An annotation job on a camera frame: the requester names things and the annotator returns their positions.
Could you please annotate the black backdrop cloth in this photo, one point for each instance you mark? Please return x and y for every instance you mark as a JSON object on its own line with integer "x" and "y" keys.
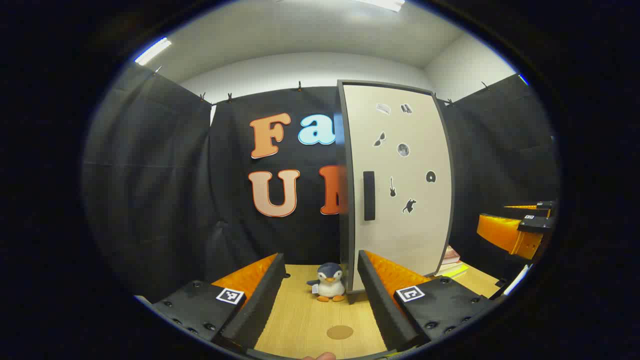
{"x": 150, "y": 175}

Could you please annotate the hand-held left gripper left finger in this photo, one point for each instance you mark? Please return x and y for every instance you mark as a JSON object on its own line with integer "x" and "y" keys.
{"x": 260, "y": 305}

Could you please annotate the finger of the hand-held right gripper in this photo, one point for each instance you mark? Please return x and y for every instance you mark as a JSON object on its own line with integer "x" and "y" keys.
{"x": 530, "y": 206}
{"x": 505, "y": 232}

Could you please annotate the yellow book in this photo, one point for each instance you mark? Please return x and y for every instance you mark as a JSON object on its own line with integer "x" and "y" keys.
{"x": 452, "y": 271}

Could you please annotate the round brown coaster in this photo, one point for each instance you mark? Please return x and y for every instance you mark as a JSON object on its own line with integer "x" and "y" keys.
{"x": 340, "y": 332}

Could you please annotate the penguin plush toy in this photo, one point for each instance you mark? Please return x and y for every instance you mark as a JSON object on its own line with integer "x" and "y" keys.
{"x": 330, "y": 285}

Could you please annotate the long ceiling light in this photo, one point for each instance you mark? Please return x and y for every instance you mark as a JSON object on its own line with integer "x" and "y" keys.
{"x": 382, "y": 4}
{"x": 152, "y": 51}

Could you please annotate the white panel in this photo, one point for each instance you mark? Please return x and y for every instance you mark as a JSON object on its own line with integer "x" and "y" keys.
{"x": 516, "y": 280}

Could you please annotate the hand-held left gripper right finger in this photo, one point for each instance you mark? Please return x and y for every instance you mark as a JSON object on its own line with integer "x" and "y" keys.
{"x": 377, "y": 305}

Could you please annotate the brown book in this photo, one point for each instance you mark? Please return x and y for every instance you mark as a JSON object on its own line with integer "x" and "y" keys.
{"x": 451, "y": 256}

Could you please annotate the grey cabinet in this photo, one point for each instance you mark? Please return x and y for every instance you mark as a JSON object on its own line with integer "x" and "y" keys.
{"x": 344, "y": 200}

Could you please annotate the white cabinet door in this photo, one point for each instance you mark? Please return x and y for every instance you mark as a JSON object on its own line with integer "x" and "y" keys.
{"x": 400, "y": 240}

